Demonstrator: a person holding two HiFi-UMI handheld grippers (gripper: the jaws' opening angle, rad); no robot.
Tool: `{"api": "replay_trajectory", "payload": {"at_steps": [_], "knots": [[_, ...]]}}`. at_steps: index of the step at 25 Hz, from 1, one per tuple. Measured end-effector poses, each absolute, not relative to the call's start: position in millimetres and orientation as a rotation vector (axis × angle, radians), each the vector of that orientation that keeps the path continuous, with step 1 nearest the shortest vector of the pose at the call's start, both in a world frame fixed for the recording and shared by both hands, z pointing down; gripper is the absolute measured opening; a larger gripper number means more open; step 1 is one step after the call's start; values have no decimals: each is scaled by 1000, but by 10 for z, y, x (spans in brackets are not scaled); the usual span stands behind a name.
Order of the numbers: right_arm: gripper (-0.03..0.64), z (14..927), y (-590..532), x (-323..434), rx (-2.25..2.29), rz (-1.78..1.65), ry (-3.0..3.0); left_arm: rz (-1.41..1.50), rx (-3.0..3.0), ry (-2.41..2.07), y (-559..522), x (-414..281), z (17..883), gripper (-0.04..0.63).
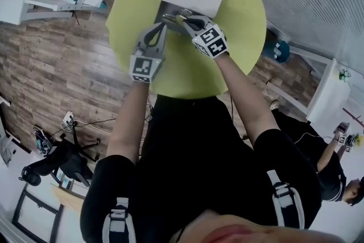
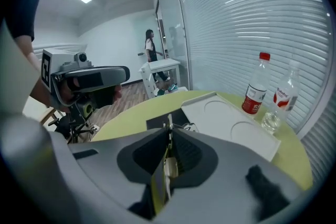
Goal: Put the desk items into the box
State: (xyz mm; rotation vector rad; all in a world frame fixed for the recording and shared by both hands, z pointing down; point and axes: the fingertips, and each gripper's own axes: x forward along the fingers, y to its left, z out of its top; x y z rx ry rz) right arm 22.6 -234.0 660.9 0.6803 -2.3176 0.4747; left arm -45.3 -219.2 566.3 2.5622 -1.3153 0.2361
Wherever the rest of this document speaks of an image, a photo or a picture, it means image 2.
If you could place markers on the white table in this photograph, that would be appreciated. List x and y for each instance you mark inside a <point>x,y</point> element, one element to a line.
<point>164,64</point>

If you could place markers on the person's left forearm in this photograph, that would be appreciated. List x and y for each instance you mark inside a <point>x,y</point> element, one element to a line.
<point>26,46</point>

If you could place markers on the glass partition with blinds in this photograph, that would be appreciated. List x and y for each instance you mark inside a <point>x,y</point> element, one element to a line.
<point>249,21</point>

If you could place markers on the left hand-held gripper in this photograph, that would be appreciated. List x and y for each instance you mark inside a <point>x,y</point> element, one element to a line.
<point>53,60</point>

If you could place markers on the wooden chair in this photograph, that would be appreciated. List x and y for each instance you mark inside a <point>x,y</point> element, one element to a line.
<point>39,110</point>

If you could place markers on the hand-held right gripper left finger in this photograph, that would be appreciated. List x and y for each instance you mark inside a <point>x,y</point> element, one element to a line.
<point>110,154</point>

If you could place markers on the person's dark shirt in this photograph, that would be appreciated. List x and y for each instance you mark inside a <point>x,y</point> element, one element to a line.
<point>23,8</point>

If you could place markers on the red-capped plastic bottle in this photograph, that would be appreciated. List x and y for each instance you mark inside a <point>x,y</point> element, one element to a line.
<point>256,91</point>

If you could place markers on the person's left hand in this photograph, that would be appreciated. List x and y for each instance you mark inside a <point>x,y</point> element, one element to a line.
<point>105,97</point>

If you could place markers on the green round desk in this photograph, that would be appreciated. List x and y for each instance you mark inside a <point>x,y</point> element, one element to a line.
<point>131,118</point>

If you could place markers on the white shallow box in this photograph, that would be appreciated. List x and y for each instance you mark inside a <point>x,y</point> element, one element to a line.
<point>223,120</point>

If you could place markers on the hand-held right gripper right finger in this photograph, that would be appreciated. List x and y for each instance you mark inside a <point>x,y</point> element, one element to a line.
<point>225,165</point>

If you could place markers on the black office chair base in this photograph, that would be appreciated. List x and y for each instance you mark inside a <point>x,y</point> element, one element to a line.
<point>76,129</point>

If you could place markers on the clear bottle red-white label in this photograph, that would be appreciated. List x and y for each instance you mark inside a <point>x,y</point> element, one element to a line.
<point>284,97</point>

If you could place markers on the white teal object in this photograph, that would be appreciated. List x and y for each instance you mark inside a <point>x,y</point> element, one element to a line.
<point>170,89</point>

